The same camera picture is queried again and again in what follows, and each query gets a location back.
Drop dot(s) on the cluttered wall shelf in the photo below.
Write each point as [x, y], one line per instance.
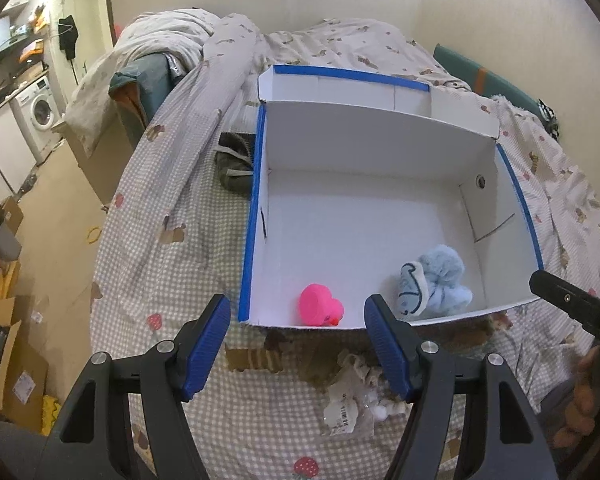
[15, 35]

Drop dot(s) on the dark olive cloth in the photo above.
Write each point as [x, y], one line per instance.
[232, 170]

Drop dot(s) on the white box with blue tape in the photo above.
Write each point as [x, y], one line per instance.
[355, 220]

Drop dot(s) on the teal mat with orange stripe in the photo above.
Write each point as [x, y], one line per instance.
[460, 67]

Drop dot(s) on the light blue plush cloth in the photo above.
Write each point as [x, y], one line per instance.
[445, 280]

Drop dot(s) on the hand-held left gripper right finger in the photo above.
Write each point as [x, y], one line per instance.
[387, 345]

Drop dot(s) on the clear plastic packaging with labels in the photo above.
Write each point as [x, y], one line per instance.
[347, 400]

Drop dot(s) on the black and white small item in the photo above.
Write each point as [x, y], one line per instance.
[549, 117]

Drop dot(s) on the teal pillow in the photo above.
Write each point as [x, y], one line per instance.
[145, 72]

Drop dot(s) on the bear print striped duvet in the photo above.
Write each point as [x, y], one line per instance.
[355, 45]

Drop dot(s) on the wooden bed frame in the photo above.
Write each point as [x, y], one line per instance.
[105, 160]

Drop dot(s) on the person's right hand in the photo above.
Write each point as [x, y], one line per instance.
[582, 385]

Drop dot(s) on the white washing machine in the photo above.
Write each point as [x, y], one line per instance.
[40, 110]

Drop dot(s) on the white cabinet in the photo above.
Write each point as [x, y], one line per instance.
[2, 150]

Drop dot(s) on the grey bin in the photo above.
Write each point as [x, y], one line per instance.
[5, 242]

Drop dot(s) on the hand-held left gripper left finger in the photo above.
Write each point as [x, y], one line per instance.
[207, 345]

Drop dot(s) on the yellow rubber band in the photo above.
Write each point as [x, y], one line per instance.
[86, 235]

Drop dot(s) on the pink rubber duck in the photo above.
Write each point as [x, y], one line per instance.
[317, 302]

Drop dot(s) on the black hanging bag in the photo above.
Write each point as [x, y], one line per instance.
[69, 35]

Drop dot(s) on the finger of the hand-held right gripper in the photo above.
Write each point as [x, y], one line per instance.
[565, 300]

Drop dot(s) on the small open cardboard box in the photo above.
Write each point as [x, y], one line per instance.
[11, 215]

